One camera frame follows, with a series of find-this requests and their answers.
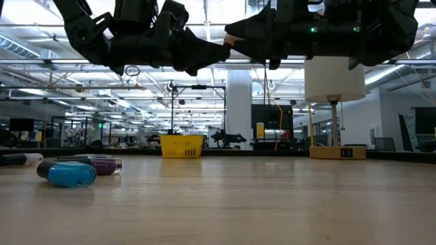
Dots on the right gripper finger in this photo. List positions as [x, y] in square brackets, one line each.
[265, 51]
[255, 27]

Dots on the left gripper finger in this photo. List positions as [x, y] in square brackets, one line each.
[199, 56]

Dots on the lavender nail polish bottle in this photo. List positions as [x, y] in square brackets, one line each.
[92, 156]

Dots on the purple nail polish bottle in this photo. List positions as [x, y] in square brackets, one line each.
[104, 166]

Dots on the turquoise nail polish bottle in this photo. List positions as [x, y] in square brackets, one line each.
[71, 175]

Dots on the white nail polish bottle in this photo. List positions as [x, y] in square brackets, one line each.
[20, 159]

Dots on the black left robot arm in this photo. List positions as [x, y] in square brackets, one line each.
[85, 34]

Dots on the black background robot arm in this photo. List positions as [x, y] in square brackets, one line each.
[226, 137]

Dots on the white shade wooden base lamp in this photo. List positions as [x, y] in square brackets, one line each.
[330, 80]

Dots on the white building column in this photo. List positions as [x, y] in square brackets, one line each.
[238, 102]

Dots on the black display cabinet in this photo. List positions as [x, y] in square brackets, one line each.
[272, 117]

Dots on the yellow sign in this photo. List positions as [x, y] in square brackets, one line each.
[260, 130]

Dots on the yellow pole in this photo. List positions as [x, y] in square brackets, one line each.
[310, 126]

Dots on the yellow plastic basket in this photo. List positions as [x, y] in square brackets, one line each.
[181, 147]

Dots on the black mesh chair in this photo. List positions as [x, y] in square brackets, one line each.
[385, 144]

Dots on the black leaning panel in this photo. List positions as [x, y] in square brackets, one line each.
[405, 136]

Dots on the black monitor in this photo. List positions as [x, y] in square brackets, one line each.
[21, 124]

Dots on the black overhead frame rig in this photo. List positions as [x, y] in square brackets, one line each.
[172, 109]

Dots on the black wall screen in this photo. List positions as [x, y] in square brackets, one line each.
[425, 120]

